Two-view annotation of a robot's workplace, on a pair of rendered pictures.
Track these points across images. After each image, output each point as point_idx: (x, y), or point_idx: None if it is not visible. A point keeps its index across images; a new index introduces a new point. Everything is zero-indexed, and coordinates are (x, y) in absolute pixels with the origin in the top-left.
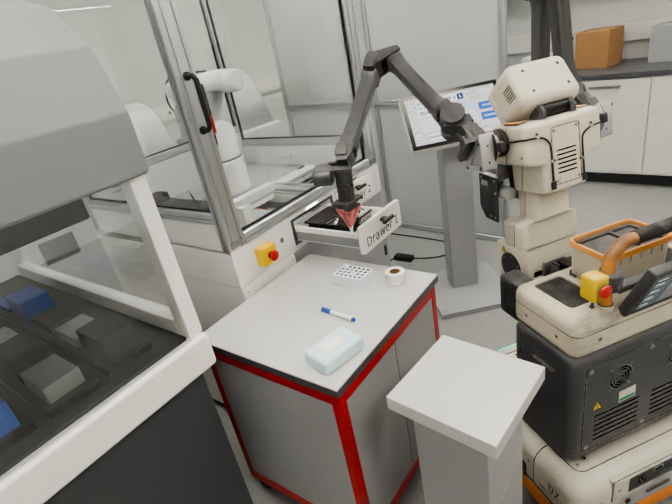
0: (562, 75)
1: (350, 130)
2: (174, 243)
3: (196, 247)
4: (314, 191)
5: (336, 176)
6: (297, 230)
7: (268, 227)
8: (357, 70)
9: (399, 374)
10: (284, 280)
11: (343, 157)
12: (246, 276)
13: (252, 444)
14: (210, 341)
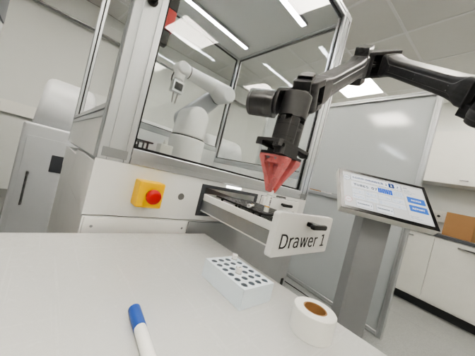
0: None
1: (324, 75)
2: (82, 150)
3: (88, 153)
4: (243, 176)
5: (284, 98)
6: (205, 199)
7: (172, 169)
8: (321, 119)
9: None
10: (148, 239)
11: (306, 80)
12: (102, 203)
13: None
14: None
